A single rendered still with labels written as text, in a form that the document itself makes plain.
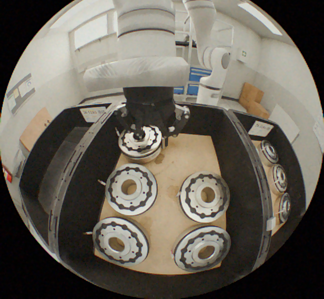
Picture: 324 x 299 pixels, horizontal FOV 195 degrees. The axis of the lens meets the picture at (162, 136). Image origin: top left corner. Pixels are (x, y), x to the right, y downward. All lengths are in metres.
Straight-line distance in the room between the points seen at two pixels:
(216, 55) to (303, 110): 2.96
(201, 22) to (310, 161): 3.09
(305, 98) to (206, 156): 3.12
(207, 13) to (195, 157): 0.42
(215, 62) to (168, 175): 0.36
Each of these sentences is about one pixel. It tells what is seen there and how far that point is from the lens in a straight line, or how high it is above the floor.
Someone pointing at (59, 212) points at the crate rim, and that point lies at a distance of 0.18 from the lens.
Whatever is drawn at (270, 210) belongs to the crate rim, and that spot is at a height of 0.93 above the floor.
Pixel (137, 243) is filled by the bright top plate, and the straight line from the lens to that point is 0.19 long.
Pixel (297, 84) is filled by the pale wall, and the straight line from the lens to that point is 3.35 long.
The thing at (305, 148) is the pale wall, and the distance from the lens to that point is 3.12.
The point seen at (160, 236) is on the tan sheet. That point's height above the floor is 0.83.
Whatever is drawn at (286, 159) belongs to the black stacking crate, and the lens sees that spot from 0.47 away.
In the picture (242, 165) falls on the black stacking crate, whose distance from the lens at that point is 0.20.
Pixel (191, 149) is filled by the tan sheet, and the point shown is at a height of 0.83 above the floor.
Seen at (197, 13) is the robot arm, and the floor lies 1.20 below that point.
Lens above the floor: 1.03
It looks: 47 degrees down
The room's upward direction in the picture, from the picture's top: straight up
